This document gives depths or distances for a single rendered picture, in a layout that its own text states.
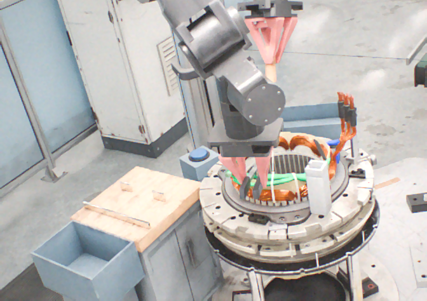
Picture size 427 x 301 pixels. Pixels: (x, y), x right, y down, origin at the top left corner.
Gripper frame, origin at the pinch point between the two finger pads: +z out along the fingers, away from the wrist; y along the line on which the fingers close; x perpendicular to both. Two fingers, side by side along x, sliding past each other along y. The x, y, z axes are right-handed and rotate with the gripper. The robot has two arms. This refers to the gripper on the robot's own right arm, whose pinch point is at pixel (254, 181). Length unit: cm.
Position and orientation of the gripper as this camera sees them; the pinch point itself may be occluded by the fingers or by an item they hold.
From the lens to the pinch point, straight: 89.5
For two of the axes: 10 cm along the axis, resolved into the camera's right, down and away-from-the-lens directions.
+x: 2.6, -5.2, 8.1
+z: 1.8, 8.5, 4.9
